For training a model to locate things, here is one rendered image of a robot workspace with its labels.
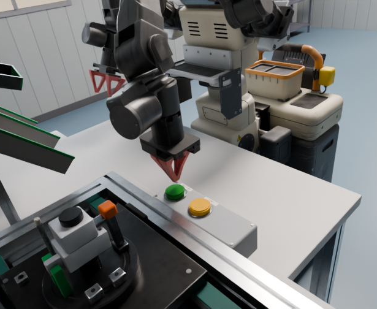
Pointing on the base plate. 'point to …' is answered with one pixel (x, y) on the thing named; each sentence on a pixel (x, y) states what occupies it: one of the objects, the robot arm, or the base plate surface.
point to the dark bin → (1, 76)
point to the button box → (216, 221)
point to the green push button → (175, 192)
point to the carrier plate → (156, 263)
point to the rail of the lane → (207, 252)
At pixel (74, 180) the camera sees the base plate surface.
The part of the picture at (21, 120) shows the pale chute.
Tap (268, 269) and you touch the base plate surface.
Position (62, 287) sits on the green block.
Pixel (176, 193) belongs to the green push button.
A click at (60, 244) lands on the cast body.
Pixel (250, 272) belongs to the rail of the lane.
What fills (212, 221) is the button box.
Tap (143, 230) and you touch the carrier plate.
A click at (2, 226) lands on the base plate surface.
